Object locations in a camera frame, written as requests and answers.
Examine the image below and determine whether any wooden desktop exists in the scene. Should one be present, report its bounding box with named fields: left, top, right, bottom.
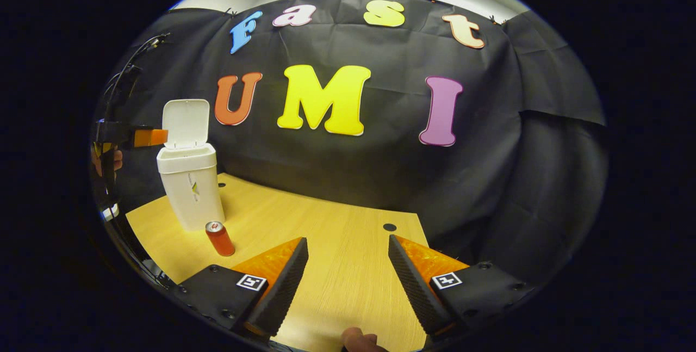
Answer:
left=125, top=172, right=436, bottom=352

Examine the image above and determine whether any white desktop garbage bin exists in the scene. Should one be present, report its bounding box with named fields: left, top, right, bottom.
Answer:
left=157, top=99, right=226, bottom=232

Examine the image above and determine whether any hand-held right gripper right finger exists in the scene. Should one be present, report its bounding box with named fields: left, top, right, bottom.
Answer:
left=388, top=234, right=537, bottom=338

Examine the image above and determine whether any red pop can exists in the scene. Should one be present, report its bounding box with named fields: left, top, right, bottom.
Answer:
left=205, top=221, right=236, bottom=257

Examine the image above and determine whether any left gripper black cable bundle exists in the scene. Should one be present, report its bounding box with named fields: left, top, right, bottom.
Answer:
left=103, top=33, right=172, bottom=121

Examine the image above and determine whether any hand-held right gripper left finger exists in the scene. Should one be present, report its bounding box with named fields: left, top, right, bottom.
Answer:
left=177, top=237, right=309, bottom=340

